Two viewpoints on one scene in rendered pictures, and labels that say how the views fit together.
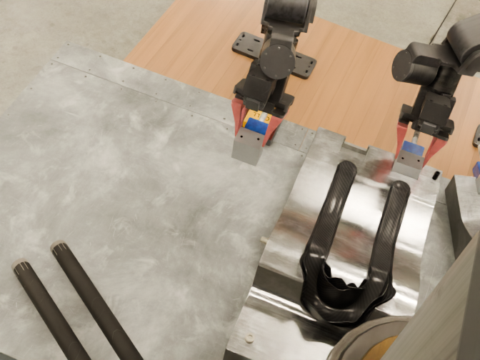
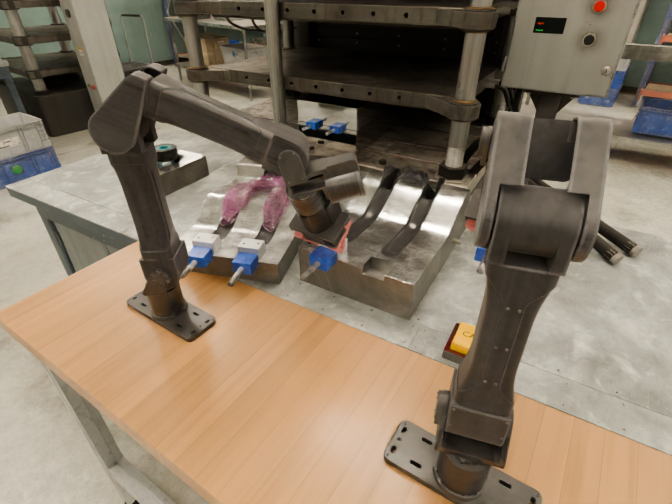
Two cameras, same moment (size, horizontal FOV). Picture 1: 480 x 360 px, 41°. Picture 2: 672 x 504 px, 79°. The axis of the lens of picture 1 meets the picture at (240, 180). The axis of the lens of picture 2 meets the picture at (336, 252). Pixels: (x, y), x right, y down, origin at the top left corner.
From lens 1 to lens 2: 1.59 m
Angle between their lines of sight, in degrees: 92
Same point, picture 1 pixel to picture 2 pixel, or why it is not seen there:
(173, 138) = (568, 343)
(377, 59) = (269, 464)
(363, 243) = (389, 210)
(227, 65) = (536, 459)
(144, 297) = not seen: hidden behind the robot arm
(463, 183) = (274, 257)
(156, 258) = not seen: hidden behind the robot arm
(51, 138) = not seen: outside the picture
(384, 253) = (373, 208)
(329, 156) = (405, 260)
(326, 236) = (417, 213)
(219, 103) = (527, 385)
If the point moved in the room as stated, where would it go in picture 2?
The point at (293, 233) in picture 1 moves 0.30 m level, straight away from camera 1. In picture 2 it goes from (445, 204) to (402, 272)
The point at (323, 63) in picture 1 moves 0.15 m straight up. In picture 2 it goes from (370, 458) to (376, 391)
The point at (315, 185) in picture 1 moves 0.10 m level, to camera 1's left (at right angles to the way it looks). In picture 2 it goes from (421, 245) to (469, 253)
